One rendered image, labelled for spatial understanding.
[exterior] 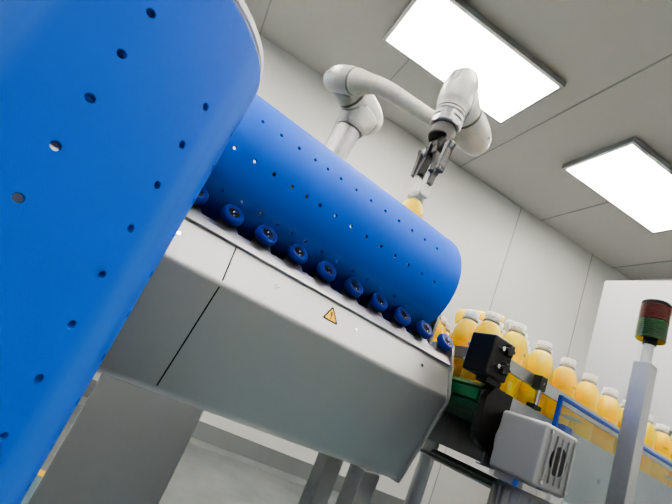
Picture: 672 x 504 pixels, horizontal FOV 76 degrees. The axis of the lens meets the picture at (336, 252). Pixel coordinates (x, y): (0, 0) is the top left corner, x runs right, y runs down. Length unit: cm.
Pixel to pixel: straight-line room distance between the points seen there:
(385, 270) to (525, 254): 431
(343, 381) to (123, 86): 70
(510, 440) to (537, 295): 428
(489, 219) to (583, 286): 148
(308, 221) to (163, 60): 52
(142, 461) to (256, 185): 87
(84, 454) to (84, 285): 105
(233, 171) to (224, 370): 36
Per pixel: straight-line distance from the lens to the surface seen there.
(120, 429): 138
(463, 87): 136
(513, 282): 503
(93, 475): 141
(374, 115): 184
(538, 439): 99
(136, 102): 38
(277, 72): 437
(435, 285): 103
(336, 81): 174
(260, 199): 83
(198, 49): 42
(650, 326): 130
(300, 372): 87
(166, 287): 76
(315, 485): 116
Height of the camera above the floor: 75
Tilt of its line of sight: 17 degrees up
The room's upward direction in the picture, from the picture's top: 24 degrees clockwise
